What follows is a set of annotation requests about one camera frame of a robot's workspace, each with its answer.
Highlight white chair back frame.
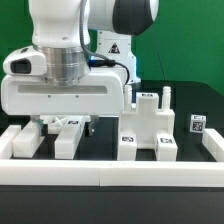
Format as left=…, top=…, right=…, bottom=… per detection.
left=13, top=116, right=90, bottom=160

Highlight white chair seat part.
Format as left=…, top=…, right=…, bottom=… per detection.
left=118, top=85, right=175, bottom=152

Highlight white U-shaped fence wall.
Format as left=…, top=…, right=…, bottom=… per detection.
left=0, top=125, right=224, bottom=187

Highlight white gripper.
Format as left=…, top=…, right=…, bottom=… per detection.
left=1, top=46, right=124, bottom=137

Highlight white tagged cube far right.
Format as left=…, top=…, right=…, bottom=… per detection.
left=190, top=115, right=206, bottom=133

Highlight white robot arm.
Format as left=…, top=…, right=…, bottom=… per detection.
left=1, top=0, right=159, bottom=124

